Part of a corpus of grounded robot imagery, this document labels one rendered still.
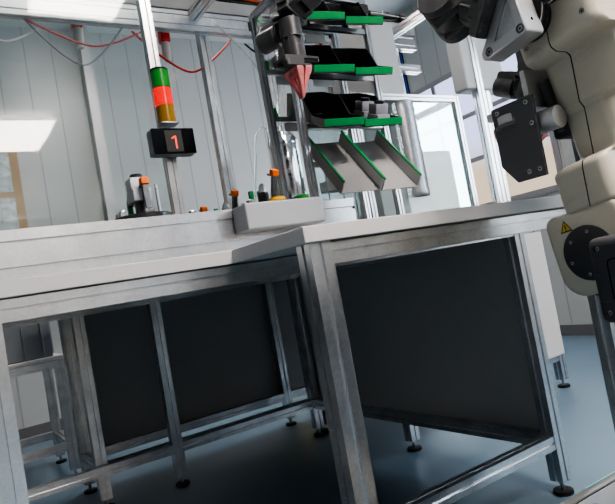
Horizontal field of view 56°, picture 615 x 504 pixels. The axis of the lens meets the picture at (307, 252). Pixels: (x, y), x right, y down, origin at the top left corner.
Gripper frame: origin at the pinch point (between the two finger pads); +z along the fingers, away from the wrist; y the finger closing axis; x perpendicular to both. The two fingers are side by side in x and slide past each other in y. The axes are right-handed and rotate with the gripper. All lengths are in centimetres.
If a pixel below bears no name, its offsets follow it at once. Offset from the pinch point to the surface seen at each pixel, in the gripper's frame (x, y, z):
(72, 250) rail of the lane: -1, 60, 32
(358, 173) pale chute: -14.8, -25.7, 18.2
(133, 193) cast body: -16.2, 41.7, 18.9
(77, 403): -164, 37, 85
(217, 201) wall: -354, -137, -31
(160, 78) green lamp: -29.1, 25.1, -14.6
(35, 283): 7, 69, 38
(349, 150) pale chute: -21.8, -29.4, 9.4
